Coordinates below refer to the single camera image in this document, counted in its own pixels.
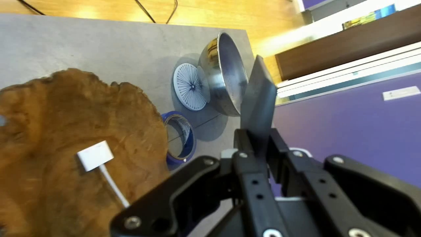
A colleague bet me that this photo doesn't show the white round spoked disc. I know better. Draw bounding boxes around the white round spoked disc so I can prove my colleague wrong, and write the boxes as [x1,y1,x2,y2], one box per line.
[173,63,211,111]

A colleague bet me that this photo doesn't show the silver metal bowl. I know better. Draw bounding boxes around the silver metal bowl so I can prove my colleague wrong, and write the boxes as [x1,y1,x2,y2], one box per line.
[197,32,249,117]

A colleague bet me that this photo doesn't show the colourful book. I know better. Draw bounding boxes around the colourful book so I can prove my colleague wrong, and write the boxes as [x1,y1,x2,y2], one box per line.
[342,4,397,30]

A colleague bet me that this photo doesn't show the brown wooden slab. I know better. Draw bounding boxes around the brown wooden slab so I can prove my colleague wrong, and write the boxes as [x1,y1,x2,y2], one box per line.
[0,68,170,237]

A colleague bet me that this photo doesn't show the white label plate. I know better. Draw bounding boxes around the white label plate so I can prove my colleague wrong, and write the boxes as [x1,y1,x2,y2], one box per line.
[382,86,421,101]

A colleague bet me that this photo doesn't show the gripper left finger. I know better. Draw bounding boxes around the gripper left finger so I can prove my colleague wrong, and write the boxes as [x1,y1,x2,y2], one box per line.
[110,129,284,237]

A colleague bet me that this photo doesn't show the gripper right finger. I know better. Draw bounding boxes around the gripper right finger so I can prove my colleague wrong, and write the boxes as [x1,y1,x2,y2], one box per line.
[266,128,421,237]

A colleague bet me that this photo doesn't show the blue tape roll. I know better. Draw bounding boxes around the blue tape roll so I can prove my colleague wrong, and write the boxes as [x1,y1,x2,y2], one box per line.
[161,111,197,170]

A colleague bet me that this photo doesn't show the white adapter with cable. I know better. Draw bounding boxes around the white adapter with cable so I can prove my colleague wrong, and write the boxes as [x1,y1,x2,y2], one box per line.
[77,141,131,208]

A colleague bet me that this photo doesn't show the black cable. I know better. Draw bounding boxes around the black cable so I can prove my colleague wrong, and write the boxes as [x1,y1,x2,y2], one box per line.
[16,0,45,15]
[135,0,178,24]

